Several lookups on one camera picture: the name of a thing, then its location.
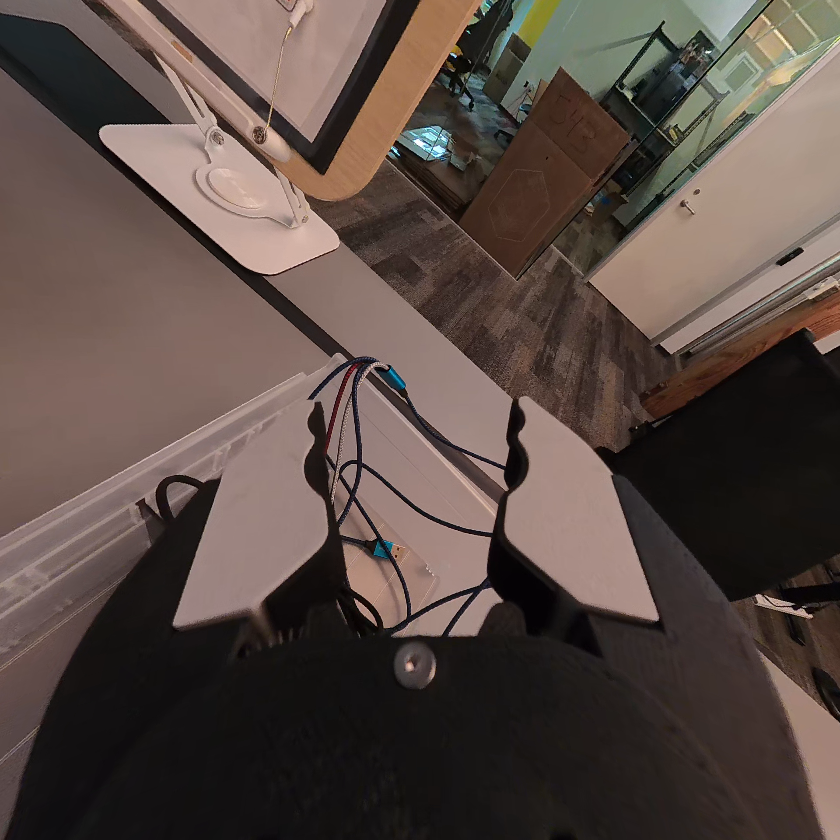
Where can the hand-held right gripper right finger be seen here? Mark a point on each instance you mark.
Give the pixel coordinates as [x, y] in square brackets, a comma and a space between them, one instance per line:
[571, 525]

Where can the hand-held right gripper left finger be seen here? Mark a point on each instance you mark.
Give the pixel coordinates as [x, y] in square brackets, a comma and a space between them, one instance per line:
[262, 525]

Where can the clear plastic bin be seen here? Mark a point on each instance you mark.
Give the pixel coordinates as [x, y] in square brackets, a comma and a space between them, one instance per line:
[79, 544]

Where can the black office chair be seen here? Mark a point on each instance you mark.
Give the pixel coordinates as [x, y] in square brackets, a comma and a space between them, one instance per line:
[485, 26]
[722, 472]

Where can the white cabinet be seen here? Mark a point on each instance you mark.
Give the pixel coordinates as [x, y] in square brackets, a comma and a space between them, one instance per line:
[722, 229]

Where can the brown cardboard box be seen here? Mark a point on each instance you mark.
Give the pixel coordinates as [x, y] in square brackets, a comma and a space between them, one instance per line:
[538, 184]

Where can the white tablet stand base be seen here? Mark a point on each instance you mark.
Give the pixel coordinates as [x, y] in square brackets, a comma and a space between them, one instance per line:
[157, 170]

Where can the wood-edged display board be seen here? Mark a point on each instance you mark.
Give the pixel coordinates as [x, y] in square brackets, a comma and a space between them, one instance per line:
[394, 111]

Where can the metal shelving rack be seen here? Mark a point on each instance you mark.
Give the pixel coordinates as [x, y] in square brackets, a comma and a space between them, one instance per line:
[669, 85]

